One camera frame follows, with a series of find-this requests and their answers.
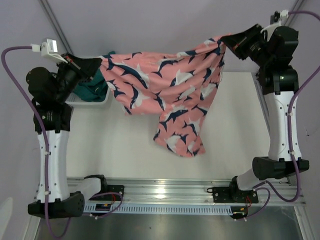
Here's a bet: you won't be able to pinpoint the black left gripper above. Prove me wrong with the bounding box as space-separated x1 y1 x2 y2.
54 52 103 103

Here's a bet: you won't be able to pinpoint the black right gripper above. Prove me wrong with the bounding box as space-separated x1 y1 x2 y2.
221 23 274 68

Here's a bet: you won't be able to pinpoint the pink shark print shorts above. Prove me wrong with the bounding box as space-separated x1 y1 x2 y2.
100 36 226 157

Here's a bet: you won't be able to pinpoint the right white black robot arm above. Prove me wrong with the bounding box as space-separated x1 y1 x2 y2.
221 24 310 202

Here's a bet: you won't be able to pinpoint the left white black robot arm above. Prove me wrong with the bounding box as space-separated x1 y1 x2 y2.
26 53 109 219

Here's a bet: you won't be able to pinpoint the green shorts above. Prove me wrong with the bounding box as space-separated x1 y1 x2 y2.
73 67 109 102

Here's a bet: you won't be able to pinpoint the white plastic basket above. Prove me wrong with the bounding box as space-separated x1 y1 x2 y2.
65 89 110 108

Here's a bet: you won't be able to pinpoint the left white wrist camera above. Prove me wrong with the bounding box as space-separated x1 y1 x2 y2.
30 38 67 64

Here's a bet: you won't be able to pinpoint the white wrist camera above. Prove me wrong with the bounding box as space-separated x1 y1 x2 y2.
30 38 67 64
260 9 289 34

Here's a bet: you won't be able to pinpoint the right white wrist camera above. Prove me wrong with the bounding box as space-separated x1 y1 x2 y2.
260 9 289 34

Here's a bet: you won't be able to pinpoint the right aluminium frame post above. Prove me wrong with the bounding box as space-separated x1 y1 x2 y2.
254 0 307 78

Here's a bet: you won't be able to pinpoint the aluminium frame post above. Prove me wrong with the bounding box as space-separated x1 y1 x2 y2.
254 0 307 78
37 0 73 54

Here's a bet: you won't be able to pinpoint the left aluminium frame post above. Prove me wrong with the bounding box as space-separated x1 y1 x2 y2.
37 0 73 54

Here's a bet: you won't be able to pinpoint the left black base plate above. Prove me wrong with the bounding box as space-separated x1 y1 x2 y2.
89 184 125 201

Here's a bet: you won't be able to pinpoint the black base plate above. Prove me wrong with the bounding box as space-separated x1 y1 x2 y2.
89 184 125 201
206 186 259 204

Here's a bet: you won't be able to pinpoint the aluminium mounting rail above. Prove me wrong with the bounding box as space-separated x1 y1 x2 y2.
67 177 306 206

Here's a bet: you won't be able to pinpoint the white perforated cable tray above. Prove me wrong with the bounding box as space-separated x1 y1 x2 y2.
83 203 233 216

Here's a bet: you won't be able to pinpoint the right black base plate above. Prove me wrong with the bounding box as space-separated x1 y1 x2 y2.
206 186 259 204

